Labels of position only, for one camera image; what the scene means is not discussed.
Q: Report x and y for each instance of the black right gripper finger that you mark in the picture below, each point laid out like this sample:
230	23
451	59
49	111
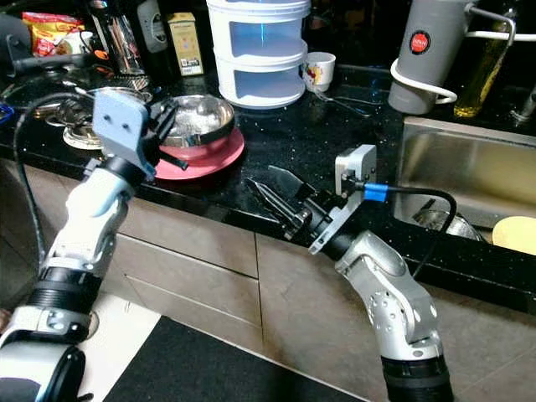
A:
275	203
291	186

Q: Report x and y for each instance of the shiny steel bowl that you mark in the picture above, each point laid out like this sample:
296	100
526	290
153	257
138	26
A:
205	121

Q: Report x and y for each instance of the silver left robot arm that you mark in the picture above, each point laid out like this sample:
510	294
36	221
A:
88	218

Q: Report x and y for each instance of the pink round plate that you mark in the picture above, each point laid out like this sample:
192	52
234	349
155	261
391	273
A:
213	159

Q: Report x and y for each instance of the yellow tea box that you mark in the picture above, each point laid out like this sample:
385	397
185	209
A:
186	46

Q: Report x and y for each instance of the white stacked plastic container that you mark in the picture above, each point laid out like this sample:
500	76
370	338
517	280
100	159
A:
260	84

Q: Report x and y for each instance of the steel tongs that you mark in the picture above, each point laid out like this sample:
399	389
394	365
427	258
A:
343	100

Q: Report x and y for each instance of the white printed mug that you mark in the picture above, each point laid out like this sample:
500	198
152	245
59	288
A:
318	71

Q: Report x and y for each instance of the small steel dish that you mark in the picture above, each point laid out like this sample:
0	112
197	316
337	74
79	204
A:
452	224

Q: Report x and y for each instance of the red yellow noodle packet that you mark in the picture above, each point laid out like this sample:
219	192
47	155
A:
50	33

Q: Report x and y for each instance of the stainless steel sink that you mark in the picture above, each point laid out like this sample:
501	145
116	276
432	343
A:
469	163

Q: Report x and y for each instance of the grey water filter jug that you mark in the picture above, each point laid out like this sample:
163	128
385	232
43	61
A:
427	75

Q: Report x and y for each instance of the black floor mat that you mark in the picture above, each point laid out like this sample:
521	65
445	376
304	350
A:
218	377

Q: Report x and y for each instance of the yellow round plate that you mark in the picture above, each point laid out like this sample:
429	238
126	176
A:
515	234

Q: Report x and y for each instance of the yellow oil bottle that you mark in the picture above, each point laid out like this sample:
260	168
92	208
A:
481	75

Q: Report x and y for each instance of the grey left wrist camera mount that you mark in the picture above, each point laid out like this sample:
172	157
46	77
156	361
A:
121	121

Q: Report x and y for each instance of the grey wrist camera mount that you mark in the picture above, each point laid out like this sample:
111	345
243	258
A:
121	121
357	167

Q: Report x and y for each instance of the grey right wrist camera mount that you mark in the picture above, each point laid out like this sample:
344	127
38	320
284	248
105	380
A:
357	167

